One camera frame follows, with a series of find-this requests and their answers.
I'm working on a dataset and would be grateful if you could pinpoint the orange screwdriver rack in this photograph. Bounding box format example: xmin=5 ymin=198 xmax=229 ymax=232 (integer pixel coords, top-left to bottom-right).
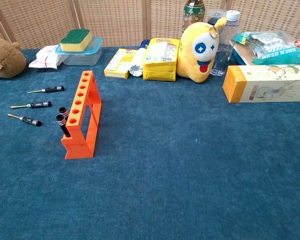
xmin=60 ymin=70 xmax=103 ymax=160

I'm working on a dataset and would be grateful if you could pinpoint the white bottle blue cap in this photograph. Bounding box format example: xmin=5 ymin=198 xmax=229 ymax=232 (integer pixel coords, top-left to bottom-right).
xmin=128 ymin=39 xmax=151 ymax=77

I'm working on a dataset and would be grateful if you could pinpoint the blue table cloth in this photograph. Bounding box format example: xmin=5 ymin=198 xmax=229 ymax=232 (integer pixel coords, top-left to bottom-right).
xmin=0 ymin=46 xmax=300 ymax=240

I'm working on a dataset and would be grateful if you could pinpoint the yellow snack bag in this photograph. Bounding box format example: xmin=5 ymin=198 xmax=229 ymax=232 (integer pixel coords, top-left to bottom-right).
xmin=142 ymin=37 xmax=181 ymax=82

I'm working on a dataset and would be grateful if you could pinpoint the small yellow carton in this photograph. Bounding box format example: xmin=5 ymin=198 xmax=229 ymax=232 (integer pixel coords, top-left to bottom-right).
xmin=103 ymin=48 xmax=138 ymax=80

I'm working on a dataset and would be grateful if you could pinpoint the yellow plush toy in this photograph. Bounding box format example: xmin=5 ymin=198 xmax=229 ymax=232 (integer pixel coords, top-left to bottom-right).
xmin=176 ymin=16 xmax=228 ymax=84

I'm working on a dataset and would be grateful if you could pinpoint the clear container blue lid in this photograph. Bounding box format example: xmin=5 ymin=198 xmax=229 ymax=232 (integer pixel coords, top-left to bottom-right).
xmin=55 ymin=36 xmax=103 ymax=67

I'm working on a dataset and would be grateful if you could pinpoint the wicker folding screen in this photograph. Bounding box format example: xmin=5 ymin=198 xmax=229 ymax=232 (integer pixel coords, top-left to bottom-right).
xmin=0 ymin=0 xmax=300 ymax=50

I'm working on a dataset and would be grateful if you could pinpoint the yellow green sponge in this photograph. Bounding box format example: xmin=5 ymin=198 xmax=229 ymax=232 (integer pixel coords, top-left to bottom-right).
xmin=59 ymin=28 xmax=93 ymax=53

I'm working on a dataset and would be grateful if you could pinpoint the clear water bottle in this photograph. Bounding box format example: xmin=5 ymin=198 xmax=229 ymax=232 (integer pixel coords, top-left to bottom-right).
xmin=209 ymin=9 xmax=241 ymax=77

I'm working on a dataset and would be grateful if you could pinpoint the green tea bottle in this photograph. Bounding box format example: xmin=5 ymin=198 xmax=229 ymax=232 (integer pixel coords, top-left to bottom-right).
xmin=181 ymin=0 xmax=206 ymax=35

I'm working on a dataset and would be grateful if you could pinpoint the orange white long carton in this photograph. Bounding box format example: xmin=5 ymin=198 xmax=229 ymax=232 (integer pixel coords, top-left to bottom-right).
xmin=222 ymin=64 xmax=300 ymax=104

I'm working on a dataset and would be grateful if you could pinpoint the white tissue packet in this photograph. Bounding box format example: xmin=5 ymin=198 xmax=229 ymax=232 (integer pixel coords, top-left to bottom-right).
xmin=28 ymin=45 xmax=62 ymax=70

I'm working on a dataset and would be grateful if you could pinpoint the clear lidded drink cup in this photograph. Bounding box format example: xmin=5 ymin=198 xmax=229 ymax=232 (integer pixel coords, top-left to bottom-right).
xmin=206 ymin=9 xmax=228 ymax=26

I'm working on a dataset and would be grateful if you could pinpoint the teal snack bag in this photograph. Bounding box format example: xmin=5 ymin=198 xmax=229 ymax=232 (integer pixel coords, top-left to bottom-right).
xmin=231 ymin=30 xmax=300 ymax=66

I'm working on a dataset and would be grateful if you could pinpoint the brown plush capybara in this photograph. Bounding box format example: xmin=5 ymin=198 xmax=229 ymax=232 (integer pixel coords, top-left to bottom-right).
xmin=0 ymin=34 xmax=27 ymax=81

